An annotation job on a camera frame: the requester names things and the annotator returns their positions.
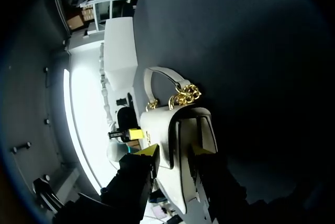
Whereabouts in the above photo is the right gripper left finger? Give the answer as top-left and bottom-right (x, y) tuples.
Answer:
(100, 143), (161, 224)

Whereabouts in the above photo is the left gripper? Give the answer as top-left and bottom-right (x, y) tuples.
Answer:
(108, 92), (146, 141)

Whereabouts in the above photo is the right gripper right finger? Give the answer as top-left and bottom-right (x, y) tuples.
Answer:
(188, 144), (252, 224)

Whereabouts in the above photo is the white handbag with gold chain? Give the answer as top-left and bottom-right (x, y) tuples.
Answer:
(139, 66), (218, 216)

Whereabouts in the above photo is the large white block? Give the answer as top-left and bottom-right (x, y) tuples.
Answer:
(103, 16), (139, 92)

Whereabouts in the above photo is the white cable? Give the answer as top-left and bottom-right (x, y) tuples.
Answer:
(98, 41), (117, 132)

